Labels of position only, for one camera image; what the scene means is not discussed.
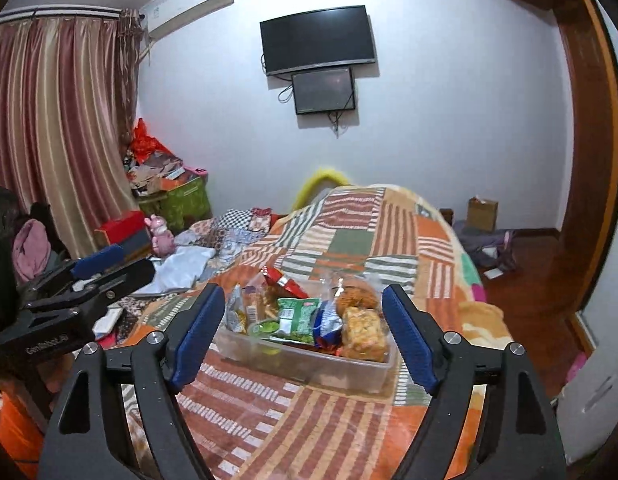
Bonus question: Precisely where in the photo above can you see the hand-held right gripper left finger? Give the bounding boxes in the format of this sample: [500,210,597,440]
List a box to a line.
[39,283,226,480]

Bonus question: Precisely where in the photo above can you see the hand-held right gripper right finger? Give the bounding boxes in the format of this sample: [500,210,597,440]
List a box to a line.
[381,283,568,480]

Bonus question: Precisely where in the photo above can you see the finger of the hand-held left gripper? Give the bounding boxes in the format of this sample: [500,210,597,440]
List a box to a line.
[23,258,156,317]
[18,244,126,302]

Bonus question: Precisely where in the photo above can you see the red snack bag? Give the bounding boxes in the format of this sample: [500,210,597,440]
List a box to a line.
[261,265,310,300]

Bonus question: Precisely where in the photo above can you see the clear plastic container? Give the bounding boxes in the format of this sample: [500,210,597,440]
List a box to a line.
[211,272,403,394]

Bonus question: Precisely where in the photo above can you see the red box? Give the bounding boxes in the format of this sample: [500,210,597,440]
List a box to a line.
[94,210,148,246]

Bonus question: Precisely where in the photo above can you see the clear bag of square crackers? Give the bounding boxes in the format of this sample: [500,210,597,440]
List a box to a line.
[341,307,390,362]

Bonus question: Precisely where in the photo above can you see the silver yellow snack packet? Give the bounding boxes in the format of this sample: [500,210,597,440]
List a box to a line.
[224,285,256,334]

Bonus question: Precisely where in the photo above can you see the pink plush toy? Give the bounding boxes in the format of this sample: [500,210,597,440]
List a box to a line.
[145,214,178,257]

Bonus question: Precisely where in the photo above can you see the light blue cloth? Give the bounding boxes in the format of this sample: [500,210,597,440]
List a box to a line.
[133,247,218,297]

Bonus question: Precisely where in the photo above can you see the pink garment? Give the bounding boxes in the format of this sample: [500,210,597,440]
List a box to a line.
[13,219,54,286]

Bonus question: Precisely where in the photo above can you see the clear bag of brown pastry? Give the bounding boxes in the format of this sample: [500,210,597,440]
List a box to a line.
[331,274,381,311]

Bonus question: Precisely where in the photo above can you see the green round container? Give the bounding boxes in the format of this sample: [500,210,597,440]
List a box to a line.
[248,319,283,340]

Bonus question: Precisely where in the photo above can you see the blue white snack packet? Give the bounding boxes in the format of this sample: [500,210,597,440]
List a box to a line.
[312,304,348,349]

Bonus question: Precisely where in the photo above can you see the black garment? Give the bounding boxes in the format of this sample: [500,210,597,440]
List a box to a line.
[0,182,64,333]

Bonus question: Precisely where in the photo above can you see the orange bag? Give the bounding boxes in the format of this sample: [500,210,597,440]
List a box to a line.
[0,390,52,466]

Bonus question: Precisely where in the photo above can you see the green storage box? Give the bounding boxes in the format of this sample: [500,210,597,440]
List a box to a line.
[138,172,213,235]

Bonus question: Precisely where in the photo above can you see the green snack packet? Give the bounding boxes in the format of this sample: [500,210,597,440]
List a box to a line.
[274,297,323,344]

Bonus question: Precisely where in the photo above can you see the checkered cloth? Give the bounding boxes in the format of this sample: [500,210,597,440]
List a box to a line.
[188,207,281,262]

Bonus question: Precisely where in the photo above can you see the pile of clothes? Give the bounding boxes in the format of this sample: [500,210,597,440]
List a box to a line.
[121,117,211,198]

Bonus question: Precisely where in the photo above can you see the clothes on floor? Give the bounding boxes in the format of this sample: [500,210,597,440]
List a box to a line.
[456,229,519,273]

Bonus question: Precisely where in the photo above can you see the striped curtain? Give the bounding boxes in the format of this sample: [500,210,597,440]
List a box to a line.
[0,7,150,261]

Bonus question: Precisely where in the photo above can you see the cardboard box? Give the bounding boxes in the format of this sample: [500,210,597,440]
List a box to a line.
[466,197,500,234]

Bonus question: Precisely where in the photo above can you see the yellow hoop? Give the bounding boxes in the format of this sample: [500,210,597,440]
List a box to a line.
[291,167,358,217]

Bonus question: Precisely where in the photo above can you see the white cabinet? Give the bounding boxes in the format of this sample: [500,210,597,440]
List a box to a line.
[553,310,618,467]

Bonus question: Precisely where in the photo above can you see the white air conditioner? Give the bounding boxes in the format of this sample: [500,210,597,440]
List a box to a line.
[138,0,236,41]

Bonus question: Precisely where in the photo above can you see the monitor cable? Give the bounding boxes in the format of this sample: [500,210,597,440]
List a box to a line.
[278,85,352,138]

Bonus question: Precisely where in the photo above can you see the wooden door frame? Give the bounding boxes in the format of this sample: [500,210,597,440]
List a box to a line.
[556,0,618,358]

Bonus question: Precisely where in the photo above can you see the small wall monitor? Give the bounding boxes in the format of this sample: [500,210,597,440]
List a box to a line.
[290,66,357,116]

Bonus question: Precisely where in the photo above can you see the wall television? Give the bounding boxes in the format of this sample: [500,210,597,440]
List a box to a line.
[259,5,378,77]

